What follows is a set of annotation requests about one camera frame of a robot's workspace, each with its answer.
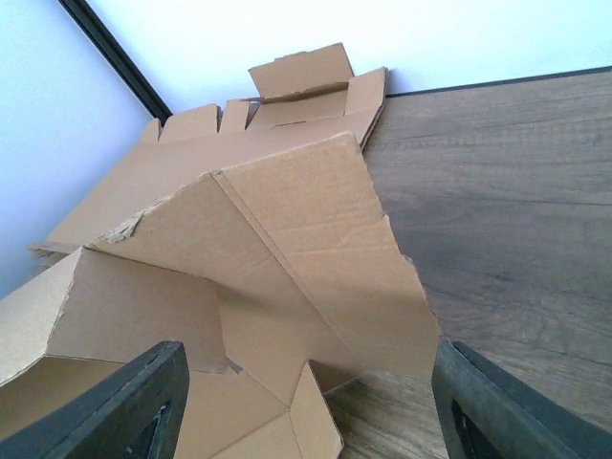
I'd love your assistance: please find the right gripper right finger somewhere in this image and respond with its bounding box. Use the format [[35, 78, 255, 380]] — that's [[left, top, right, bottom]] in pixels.
[[431, 339, 611, 458]]

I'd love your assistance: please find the stack of flat cardboard blanks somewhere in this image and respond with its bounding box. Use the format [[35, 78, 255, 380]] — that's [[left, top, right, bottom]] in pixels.
[[28, 43, 388, 266]]

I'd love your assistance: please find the cardboard box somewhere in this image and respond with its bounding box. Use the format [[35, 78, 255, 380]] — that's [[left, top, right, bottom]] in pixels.
[[1, 133, 439, 458]]

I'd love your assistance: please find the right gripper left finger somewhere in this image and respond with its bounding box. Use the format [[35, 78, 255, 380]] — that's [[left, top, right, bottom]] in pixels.
[[1, 340, 189, 458]]

